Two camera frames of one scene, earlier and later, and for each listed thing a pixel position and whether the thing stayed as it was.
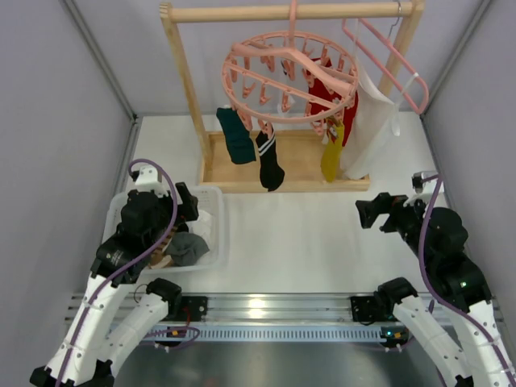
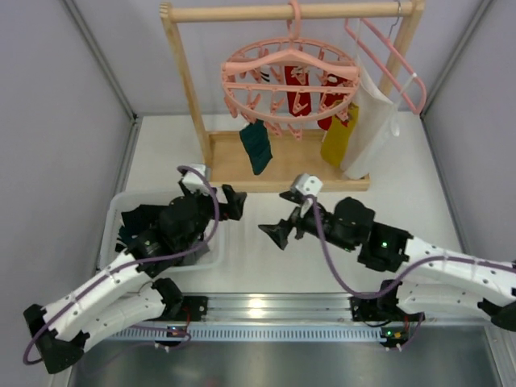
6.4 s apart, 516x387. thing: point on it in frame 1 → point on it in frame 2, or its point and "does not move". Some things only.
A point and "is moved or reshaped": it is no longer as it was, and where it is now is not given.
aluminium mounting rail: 280,308 does not move
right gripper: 387,212 → 294,226
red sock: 326,108 → 304,97
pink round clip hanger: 289,77 does not move
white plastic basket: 209,199 does not move
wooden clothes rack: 301,150 does not move
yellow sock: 332,152 is moved or reshaped
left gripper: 177,205 → 220,201
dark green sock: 240,143 → 256,144
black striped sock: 271,172 → 265,76
